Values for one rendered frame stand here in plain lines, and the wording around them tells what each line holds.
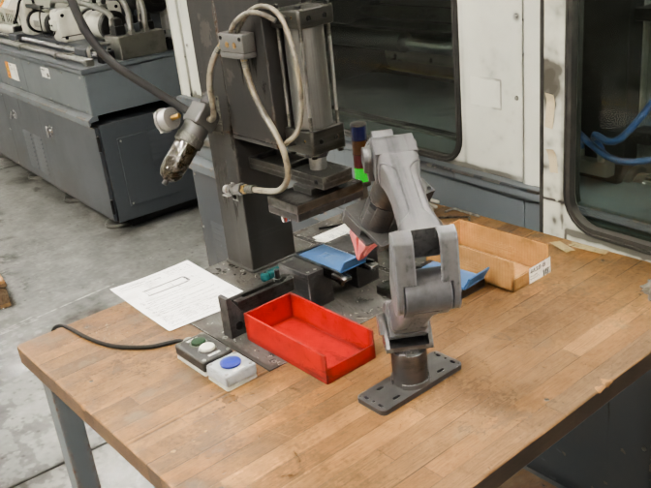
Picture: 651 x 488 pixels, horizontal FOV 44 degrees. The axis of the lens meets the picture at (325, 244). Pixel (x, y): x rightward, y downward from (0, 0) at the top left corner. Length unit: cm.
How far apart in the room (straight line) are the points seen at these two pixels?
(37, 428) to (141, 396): 175
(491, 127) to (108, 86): 292
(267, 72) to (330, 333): 53
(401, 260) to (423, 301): 7
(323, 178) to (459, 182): 72
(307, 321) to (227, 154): 45
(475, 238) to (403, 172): 74
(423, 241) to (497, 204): 109
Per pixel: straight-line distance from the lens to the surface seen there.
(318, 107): 164
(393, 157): 124
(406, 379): 142
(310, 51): 161
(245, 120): 176
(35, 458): 312
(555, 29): 194
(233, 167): 186
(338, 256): 175
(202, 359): 155
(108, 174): 480
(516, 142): 214
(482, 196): 224
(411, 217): 114
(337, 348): 157
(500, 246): 189
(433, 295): 113
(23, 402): 346
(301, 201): 164
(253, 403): 146
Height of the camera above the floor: 170
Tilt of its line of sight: 23 degrees down
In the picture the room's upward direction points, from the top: 6 degrees counter-clockwise
